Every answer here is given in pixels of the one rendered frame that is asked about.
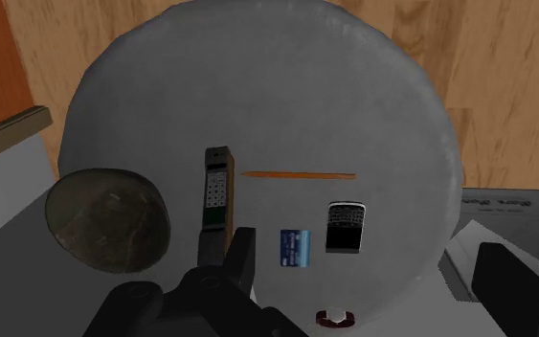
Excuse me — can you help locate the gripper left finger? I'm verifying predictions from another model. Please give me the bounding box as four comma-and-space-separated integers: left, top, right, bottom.
81, 231, 227, 337

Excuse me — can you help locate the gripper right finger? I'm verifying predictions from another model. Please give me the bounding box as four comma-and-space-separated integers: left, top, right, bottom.
224, 227, 308, 337

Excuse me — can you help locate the blue card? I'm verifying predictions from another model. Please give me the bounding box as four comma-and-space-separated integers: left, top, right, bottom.
280, 228, 312, 269

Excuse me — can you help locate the black keypad phone orange side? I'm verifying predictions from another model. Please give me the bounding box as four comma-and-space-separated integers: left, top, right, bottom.
202, 145, 237, 233

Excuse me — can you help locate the brown round bowl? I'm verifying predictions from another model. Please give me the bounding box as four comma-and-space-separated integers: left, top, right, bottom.
44, 167, 172, 275

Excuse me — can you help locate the orange pencil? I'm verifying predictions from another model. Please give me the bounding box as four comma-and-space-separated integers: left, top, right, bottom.
240, 170, 357, 181

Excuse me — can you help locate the black smartphone with keyboard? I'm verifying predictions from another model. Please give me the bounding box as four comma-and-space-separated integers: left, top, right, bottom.
325, 200, 368, 255

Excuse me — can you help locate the round grey table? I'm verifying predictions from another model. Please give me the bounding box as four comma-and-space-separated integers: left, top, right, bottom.
56, 0, 465, 327

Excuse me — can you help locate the black block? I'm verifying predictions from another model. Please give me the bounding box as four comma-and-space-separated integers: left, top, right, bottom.
471, 240, 539, 337

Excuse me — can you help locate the grey lettered box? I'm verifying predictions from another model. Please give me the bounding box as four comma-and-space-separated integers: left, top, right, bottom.
453, 187, 539, 278

